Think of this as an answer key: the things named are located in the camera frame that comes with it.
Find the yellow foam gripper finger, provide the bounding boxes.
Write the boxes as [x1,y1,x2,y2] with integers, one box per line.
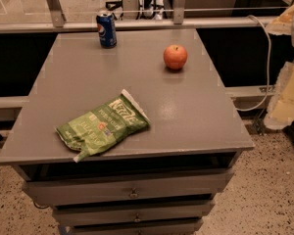
[264,62,294,130]
[266,4,294,35]

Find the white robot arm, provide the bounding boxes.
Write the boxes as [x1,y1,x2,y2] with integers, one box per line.
[264,5,294,130]

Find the green jalapeno chip bag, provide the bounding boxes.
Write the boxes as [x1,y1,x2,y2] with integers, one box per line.
[56,89,150,163]

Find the red orange apple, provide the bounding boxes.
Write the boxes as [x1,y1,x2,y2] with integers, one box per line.
[163,44,188,71]

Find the middle grey drawer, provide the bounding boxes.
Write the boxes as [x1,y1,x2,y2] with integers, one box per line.
[53,200,215,226]

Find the grey drawer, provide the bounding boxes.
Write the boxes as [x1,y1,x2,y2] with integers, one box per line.
[23,169,233,206]
[59,217,203,235]
[53,200,215,226]

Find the grey drawer cabinet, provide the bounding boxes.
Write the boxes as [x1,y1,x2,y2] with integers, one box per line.
[0,29,253,235]

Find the blue pepsi soda can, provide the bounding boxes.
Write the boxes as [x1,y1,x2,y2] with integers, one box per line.
[96,11,117,48]

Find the bottom grey drawer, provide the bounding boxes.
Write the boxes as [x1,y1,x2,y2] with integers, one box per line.
[59,217,203,235]

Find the top grey drawer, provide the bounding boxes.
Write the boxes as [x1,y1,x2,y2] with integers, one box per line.
[23,169,233,206]

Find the white cable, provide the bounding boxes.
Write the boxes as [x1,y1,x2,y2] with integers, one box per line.
[234,14,274,113]

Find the grey metal railing frame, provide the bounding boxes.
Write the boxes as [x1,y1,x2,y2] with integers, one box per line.
[0,0,294,33]

